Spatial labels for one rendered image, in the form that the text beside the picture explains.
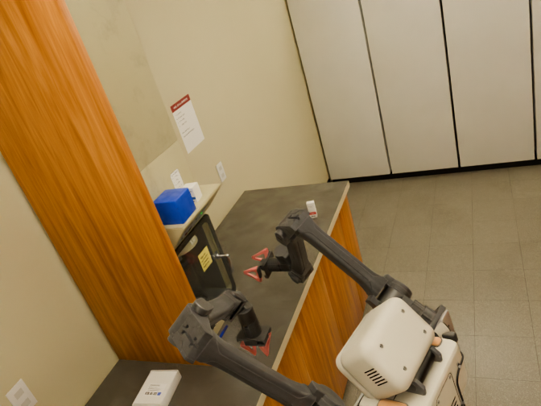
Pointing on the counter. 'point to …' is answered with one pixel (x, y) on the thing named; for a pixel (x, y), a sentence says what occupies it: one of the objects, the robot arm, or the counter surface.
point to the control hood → (193, 213)
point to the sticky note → (204, 258)
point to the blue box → (175, 205)
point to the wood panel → (86, 181)
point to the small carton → (194, 191)
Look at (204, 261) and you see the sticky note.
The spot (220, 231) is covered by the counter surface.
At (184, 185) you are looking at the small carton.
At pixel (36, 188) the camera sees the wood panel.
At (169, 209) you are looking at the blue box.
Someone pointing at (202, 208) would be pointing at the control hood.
